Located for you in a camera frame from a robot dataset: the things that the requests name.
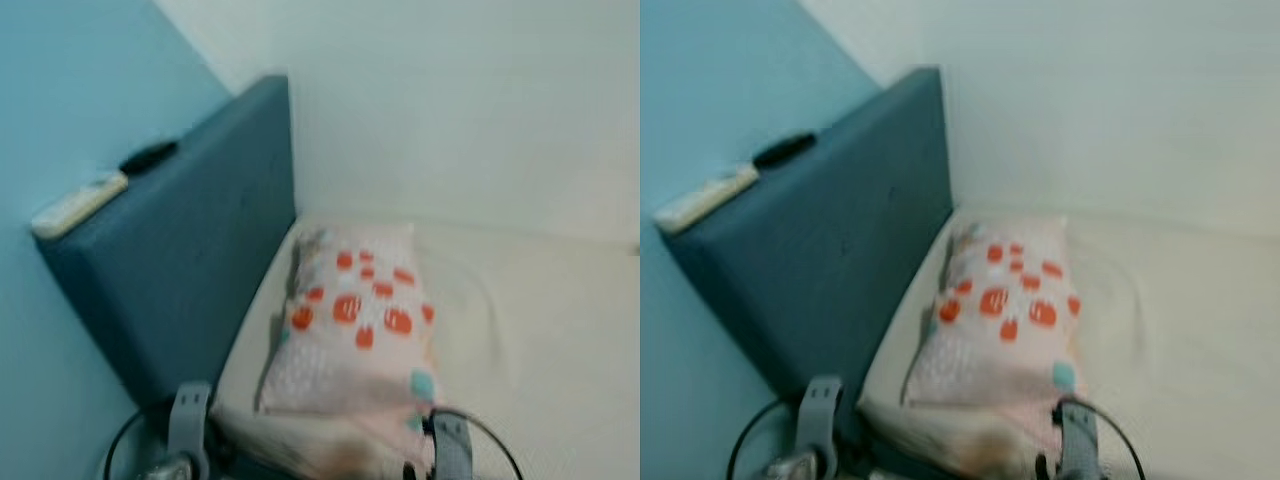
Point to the pink dotted pillow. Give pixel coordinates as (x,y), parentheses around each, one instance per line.
(990,340)
(350,340)

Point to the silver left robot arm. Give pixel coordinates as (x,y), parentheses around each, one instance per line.
(790,468)
(165,470)

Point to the white remote control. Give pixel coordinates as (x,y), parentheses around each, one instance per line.
(705,198)
(78,205)

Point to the cream mattress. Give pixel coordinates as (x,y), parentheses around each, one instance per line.
(540,340)
(1180,330)

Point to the black remote control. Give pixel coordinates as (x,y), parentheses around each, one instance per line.
(148,157)
(785,150)

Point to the blue upholstered headboard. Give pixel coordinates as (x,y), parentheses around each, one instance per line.
(180,260)
(820,250)

